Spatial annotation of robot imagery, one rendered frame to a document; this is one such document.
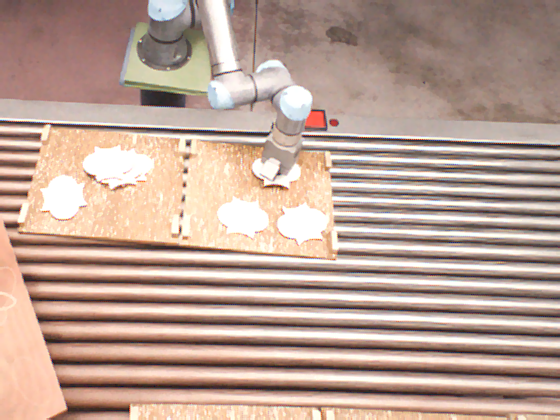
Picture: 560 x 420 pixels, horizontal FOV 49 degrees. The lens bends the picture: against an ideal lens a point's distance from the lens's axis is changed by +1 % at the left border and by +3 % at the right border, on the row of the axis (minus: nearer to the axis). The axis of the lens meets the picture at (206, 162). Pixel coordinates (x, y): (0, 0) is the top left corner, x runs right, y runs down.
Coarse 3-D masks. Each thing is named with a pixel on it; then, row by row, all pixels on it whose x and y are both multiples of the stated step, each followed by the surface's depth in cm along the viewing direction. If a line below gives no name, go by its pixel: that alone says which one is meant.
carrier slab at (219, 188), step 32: (192, 160) 170; (224, 160) 171; (320, 160) 173; (192, 192) 163; (224, 192) 164; (256, 192) 165; (288, 192) 166; (320, 192) 167; (192, 224) 157; (288, 256) 155; (320, 256) 154
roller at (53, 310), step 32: (128, 320) 145; (160, 320) 145; (192, 320) 145; (224, 320) 145; (256, 320) 146; (288, 320) 146; (320, 320) 146; (352, 320) 147; (384, 320) 147; (416, 320) 148; (448, 320) 149; (480, 320) 149; (512, 320) 150; (544, 320) 151
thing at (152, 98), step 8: (128, 48) 205; (128, 56) 202; (120, 80) 195; (144, 96) 211; (152, 96) 208; (160, 96) 206; (168, 96) 207; (176, 96) 208; (184, 96) 213; (144, 104) 215; (152, 104) 211; (160, 104) 210; (168, 104) 210; (176, 104) 212; (184, 104) 218
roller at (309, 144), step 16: (0, 128) 174; (16, 128) 174; (32, 128) 174; (64, 128) 175; (80, 128) 176; (96, 128) 177; (256, 144) 179; (304, 144) 179; (320, 144) 180; (336, 144) 180; (352, 144) 180; (368, 144) 181; (384, 144) 181; (400, 144) 182; (416, 144) 182; (432, 144) 183; (448, 144) 183; (464, 144) 184
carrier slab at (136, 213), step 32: (64, 160) 166; (160, 160) 169; (32, 192) 159; (96, 192) 161; (128, 192) 162; (160, 192) 163; (32, 224) 154; (64, 224) 154; (96, 224) 155; (128, 224) 156; (160, 224) 156
